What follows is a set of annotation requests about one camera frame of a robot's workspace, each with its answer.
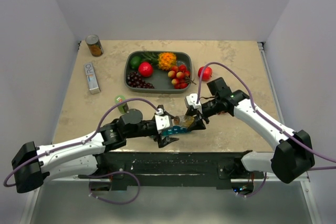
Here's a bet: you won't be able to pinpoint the amber pill bottle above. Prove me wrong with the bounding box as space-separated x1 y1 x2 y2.
173 115 195 129

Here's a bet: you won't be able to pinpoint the teal weekly pill organizer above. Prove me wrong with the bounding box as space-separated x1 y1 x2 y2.
161 126 188 136

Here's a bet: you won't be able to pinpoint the green pill bottle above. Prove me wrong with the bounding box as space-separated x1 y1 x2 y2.
114 95 129 114

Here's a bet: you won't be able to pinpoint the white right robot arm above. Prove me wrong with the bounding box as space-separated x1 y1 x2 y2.
185 78 315 184

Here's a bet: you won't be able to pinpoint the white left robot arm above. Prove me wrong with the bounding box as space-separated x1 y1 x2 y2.
12 106 173 194

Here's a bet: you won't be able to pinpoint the grey plastic fruit tray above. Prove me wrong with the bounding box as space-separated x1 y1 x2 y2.
124 51 194 94

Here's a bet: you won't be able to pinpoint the red apple on table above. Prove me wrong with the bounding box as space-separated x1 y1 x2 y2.
198 67 213 81

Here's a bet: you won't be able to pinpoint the red lychee bunch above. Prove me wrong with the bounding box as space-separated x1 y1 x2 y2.
167 65 196 89

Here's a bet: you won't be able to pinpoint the dark grapes in tray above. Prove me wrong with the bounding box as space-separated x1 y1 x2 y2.
126 71 154 89

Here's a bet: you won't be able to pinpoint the red apple in tray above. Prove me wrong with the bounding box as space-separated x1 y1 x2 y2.
138 62 153 78

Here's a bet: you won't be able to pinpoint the small orange pineapple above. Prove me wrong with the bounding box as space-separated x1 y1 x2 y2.
141 52 177 71

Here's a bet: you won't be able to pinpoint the green lime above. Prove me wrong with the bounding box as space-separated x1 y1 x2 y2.
130 56 142 70

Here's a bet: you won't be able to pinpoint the silver R&O toothpaste box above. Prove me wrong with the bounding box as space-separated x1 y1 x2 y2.
84 62 101 94

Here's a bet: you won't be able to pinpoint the tin can with fruit label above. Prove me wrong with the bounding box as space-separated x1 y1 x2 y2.
85 35 104 57

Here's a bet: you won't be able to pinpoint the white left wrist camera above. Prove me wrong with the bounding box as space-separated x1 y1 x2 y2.
154 115 173 133

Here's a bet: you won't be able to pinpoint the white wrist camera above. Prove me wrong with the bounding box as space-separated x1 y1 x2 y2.
184 93 202 111
154 115 173 133

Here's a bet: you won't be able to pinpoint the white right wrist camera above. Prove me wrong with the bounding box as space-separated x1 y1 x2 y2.
184 93 202 111

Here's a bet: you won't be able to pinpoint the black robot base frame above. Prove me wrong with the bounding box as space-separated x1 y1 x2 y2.
94 152 251 190

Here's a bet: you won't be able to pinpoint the purple cable under base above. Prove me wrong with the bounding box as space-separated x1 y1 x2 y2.
88 170 141 205

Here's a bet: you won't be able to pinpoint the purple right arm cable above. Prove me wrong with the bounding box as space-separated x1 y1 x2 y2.
196 62 336 171

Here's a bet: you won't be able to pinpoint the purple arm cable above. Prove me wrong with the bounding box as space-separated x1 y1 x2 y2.
196 62 336 171
3 98 161 188

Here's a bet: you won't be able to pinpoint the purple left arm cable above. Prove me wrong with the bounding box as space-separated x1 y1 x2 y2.
3 98 161 188

